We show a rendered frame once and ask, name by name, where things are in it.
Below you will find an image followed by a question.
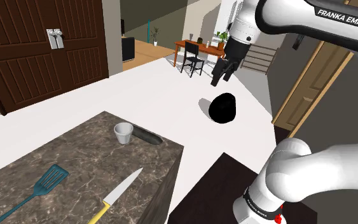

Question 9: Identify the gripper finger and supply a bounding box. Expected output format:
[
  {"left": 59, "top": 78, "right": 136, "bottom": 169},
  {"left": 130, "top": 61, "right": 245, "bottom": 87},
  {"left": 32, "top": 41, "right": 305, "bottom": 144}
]
[
  {"left": 223, "top": 62, "right": 240, "bottom": 82},
  {"left": 210, "top": 58, "right": 230, "bottom": 88}
]

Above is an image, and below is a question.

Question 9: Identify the grey staircase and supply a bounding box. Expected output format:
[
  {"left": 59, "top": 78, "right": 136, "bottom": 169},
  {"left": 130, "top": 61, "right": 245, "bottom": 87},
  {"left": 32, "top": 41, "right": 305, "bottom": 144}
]
[{"left": 240, "top": 43, "right": 279, "bottom": 76}]

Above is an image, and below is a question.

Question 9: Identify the orange wooden table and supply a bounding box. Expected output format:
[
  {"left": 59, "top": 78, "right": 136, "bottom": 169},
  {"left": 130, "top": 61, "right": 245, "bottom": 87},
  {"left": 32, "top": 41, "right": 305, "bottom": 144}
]
[{"left": 173, "top": 31, "right": 229, "bottom": 68}]

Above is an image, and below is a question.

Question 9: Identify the black chair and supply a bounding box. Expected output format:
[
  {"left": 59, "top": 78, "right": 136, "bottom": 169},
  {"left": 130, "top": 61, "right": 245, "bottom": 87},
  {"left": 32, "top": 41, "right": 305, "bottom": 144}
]
[{"left": 180, "top": 40, "right": 205, "bottom": 79}]

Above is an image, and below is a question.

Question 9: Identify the black egg-shaped object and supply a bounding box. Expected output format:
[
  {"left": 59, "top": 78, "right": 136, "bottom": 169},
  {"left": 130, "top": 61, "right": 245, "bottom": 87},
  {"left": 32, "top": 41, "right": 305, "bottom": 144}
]
[{"left": 208, "top": 92, "right": 237, "bottom": 125}]

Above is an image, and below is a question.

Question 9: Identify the potted plant in white pot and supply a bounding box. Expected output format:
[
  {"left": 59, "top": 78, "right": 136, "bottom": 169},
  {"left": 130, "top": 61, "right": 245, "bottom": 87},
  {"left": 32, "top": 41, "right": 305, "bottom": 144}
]
[{"left": 149, "top": 27, "right": 160, "bottom": 47}]

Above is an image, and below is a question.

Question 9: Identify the light wooden door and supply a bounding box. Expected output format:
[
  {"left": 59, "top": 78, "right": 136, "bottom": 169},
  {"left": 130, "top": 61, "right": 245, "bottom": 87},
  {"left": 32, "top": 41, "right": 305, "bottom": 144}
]
[{"left": 271, "top": 40, "right": 355, "bottom": 138}]

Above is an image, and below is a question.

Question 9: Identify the black cabinet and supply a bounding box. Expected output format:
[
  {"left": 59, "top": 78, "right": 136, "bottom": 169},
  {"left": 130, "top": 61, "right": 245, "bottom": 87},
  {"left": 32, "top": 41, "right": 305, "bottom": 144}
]
[{"left": 121, "top": 36, "right": 135, "bottom": 62}]

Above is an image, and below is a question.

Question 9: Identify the white ribbed cup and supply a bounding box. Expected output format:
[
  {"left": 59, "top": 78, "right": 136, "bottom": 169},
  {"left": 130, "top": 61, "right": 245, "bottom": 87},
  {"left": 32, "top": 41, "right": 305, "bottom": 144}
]
[{"left": 113, "top": 122, "right": 135, "bottom": 145}]

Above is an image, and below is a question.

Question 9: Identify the dark robot stand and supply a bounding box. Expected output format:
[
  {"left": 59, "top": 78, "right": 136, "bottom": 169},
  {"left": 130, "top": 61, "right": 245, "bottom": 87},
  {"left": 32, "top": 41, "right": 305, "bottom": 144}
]
[{"left": 167, "top": 151, "right": 318, "bottom": 224}]

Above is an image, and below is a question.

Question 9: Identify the dark brown double door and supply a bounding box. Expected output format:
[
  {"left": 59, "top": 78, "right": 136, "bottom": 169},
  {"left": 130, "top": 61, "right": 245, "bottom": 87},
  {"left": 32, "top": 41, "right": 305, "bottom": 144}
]
[{"left": 0, "top": 0, "right": 110, "bottom": 116}]

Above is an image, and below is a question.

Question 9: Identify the teal slotted spatula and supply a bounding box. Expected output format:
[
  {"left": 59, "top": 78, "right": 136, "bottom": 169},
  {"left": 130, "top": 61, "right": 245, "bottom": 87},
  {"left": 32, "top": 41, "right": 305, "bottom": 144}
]
[{"left": 0, "top": 164, "right": 70, "bottom": 224}]

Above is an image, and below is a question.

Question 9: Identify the yellow-handled kitchen knife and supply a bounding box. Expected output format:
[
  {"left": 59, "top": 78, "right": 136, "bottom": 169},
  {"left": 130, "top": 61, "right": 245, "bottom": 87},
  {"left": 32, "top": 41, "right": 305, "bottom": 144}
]
[{"left": 86, "top": 167, "right": 144, "bottom": 224}]

